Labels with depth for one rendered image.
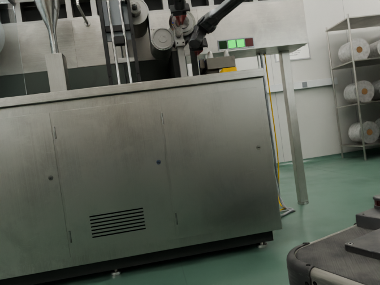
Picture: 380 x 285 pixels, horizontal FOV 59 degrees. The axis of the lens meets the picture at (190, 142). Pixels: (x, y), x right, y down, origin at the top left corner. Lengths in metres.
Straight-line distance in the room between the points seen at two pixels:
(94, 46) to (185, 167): 1.07
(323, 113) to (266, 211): 3.57
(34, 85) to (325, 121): 3.99
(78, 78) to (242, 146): 1.15
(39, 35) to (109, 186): 1.16
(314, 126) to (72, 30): 3.70
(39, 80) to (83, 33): 0.40
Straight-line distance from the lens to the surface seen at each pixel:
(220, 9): 1.67
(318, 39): 5.31
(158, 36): 1.94
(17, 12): 2.45
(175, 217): 1.63
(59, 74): 2.00
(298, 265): 1.01
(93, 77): 2.24
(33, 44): 2.36
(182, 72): 1.85
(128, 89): 1.58
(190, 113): 1.60
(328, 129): 5.20
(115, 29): 1.83
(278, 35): 2.45
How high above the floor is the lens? 0.63
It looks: 1 degrees down
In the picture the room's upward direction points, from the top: 8 degrees counter-clockwise
